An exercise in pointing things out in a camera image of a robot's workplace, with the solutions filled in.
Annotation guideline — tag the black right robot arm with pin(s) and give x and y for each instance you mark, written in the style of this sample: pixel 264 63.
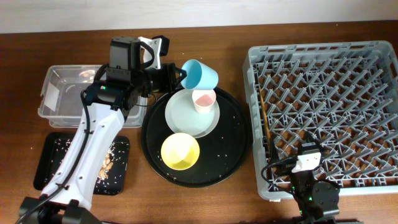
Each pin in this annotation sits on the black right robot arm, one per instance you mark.
pixel 317 200

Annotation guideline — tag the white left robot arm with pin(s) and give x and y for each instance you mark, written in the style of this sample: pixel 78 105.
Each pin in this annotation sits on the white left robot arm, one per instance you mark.
pixel 67 197

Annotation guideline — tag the light blue cup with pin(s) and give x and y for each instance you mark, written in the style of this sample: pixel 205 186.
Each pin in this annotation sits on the light blue cup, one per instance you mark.
pixel 199 76

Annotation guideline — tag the light grey plate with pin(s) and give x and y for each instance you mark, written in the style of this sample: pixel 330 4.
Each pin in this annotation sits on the light grey plate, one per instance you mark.
pixel 182 117

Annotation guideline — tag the food scraps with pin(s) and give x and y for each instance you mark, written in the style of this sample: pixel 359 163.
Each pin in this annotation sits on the food scraps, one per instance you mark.
pixel 107 164

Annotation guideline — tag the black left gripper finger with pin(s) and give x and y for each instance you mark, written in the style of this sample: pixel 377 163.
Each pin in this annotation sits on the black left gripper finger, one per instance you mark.
pixel 179 86
pixel 180 72

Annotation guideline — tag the wooden chopstick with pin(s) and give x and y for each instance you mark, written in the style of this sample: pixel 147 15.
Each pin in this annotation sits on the wooden chopstick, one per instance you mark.
pixel 265 121

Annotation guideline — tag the pink cup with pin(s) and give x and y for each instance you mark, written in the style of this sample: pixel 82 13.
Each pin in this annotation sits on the pink cup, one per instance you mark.
pixel 203 100

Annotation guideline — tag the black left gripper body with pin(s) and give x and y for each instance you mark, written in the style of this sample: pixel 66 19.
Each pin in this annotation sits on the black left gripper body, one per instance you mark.
pixel 171 77

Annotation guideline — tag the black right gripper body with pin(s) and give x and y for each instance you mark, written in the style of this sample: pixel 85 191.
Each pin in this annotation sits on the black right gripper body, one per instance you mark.
pixel 296 173

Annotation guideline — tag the round black serving tray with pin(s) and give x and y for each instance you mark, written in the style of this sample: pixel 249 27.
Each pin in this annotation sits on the round black serving tray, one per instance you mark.
pixel 221 152

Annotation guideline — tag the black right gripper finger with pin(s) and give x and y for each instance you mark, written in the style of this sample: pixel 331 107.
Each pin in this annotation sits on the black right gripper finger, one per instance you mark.
pixel 274 156
pixel 311 139

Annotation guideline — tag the grey dishwasher rack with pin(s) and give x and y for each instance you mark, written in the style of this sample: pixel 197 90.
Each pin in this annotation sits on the grey dishwasher rack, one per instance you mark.
pixel 344 93

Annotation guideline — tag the black rectangular waste tray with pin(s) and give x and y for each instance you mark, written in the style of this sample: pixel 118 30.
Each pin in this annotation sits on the black rectangular waste tray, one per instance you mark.
pixel 56 145

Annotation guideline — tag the clear plastic waste bin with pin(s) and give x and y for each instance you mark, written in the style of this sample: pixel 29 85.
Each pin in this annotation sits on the clear plastic waste bin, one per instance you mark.
pixel 61 103

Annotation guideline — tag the yellow bowl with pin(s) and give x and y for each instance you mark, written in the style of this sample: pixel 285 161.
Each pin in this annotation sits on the yellow bowl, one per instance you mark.
pixel 180 151

